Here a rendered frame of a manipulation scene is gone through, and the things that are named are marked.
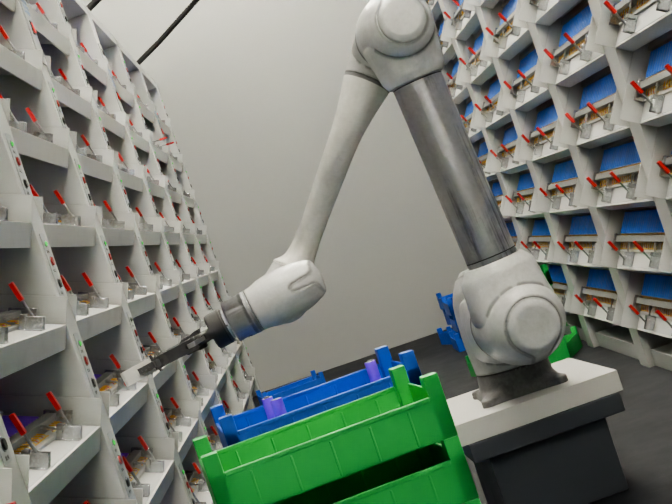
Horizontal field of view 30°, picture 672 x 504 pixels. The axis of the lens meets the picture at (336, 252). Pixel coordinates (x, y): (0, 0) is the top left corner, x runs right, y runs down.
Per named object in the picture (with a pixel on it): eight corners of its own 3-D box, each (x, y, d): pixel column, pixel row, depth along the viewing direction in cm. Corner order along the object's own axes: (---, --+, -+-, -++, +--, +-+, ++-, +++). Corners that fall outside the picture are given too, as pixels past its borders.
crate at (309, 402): (400, 391, 203) (385, 344, 203) (430, 401, 184) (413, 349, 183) (225, 455, 198) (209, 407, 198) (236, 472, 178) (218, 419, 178)
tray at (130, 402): (147, 401, 296) (148, 361, 296) (108, 442, 236) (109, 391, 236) (61, 398, 296) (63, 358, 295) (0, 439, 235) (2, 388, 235)
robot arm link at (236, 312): (264, 328, 259) (238, 342, 259) (243, 289, 259) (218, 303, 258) (263, 332, 250) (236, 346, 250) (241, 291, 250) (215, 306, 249)
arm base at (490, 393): (548, 370, 275) (540, 345, 275) (569, 380, 253) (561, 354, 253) (470, 396, 275) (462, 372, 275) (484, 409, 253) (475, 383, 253)
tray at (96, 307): (121, 323, 296) (122, 265, 296) (74, 345, 235) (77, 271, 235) (34, 321, 295) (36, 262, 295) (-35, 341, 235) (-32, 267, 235)
